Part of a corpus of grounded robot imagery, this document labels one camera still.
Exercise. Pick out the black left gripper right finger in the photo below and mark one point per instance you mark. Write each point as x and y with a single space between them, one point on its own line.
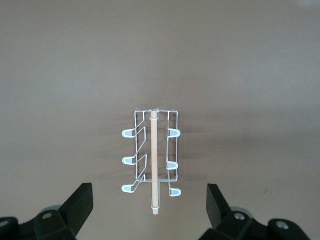
220 210

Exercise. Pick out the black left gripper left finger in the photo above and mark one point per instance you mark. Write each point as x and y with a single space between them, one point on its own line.
75 207

